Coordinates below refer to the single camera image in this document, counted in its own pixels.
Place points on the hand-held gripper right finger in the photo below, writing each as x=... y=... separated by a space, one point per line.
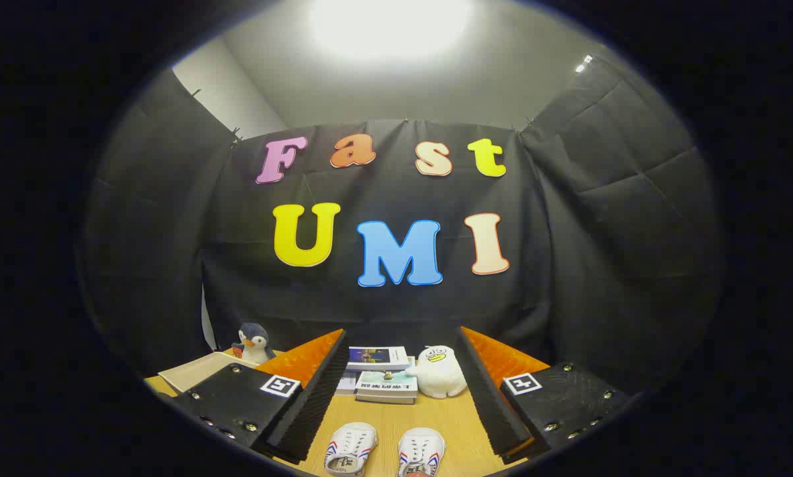
x=492 y=404

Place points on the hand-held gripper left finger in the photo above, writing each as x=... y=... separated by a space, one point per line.
x=310 y=404

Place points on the grey penguin plush toy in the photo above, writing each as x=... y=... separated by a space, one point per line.
x=256 y=341

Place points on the white duck plush toy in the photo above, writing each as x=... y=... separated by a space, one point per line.
x=441 y=372

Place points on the white book dark blue picture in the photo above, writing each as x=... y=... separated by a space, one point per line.
x=376 y=358

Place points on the white book grey text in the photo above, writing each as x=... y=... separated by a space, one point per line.
x=347 y=383

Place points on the white striped canvas shoe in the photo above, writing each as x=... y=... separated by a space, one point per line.
x=422 y=450
x=350 y=449

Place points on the teal cover book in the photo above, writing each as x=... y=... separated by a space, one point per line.
x=386 y=383

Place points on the thick grey book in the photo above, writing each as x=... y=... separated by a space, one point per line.
x=386 y=399

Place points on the beige fabric storage box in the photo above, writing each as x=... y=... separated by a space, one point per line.
x=201 y=370

